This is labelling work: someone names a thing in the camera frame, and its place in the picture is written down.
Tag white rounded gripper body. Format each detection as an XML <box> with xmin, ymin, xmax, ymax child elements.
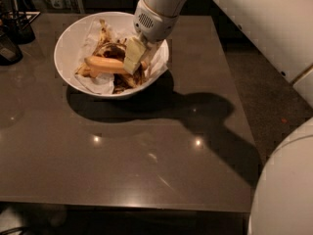
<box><xmin>133</xmin><ymin>0</ymin><xmax>180</xmax><ymax>43</ymax></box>

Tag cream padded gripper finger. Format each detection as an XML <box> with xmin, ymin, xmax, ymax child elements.
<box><xmin>124</xmin><ymin>36</ymin><xmax>147</xmax><ymax>74</ymax></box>
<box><xmin>142</xmin><ymin>42</ymin><xmax>161</xmax><ymax>71</ymax></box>

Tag yellow peeled banana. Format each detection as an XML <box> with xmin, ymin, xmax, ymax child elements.
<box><xmin>83</xmin><ymin>55</ymin><xmax>149</xmax><ymax>75</ymax></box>

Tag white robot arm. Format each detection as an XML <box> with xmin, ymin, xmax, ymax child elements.
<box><xmin>133</xmin><ymin>0</ymin><xmax>313</xmax><ymax>235</ymax></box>

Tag brown spotted banana peel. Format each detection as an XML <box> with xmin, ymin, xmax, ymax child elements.
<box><xmin>74</xmin><ymin>19</ymin><xmax>147</xmax><ymax>95</ymax></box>

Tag white ceramic bowl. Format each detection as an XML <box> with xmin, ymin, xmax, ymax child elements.
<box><xmin>54</xmin><ymin>12</ymin><xmax>169</xmax><ymax>99</ymax></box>

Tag white crumpled paper liner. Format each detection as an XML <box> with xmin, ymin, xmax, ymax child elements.
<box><xmin>74</xmin><ymin>18</ymin><xmax>168</xmax><ymax>96</ymax></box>

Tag dark lower cabinets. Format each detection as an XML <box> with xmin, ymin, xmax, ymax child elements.
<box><xmin>82</xmin><ymin>0</ymin><xmax>248</xmax><ymax>45</ymax></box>

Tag dark container with label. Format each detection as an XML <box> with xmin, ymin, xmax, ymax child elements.
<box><xmin>0</xmin><ymin>25</ymin><xmax>22</xmax><ymax>66</ymax></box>

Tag black wire utensil holder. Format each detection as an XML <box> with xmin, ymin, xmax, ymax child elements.
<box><xmin>1</xmin><ymin>0</ymin><xmax>35</xmax><ymax>44</ymax></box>

